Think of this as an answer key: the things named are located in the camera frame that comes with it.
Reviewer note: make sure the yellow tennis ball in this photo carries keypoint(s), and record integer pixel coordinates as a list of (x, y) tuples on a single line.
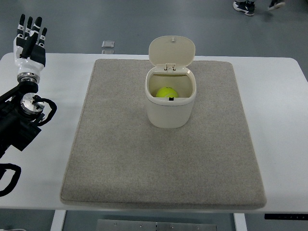
[(166, 92)]

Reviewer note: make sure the white table frame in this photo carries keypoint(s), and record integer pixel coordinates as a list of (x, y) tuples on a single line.
[(59, 217)]

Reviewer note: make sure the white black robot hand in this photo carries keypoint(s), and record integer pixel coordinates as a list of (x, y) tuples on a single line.
[(29, 49)]

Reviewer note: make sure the clear square floor tile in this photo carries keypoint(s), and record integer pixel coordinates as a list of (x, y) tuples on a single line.
[(108, 44)]

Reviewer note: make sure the dark sneaker left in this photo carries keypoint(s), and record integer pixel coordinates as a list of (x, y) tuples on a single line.
[(247, 7)]

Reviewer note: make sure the dark sneaker right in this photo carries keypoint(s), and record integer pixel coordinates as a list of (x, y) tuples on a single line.
[(275, 4)]

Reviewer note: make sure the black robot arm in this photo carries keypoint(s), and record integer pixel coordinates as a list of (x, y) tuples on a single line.
[(22, 113)]

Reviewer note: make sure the beige lidded plastic bin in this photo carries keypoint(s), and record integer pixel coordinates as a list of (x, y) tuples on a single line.
[(170, 57)]

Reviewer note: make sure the dark sneaker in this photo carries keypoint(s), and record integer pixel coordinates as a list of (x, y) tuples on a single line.
[(247, 7), (275, 4)]

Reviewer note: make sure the black table control panel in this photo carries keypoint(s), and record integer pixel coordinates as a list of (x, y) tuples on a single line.
[(286, 216)]

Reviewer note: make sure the grey felt mat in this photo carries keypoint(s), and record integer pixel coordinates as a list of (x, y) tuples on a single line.
[(119, 159)]

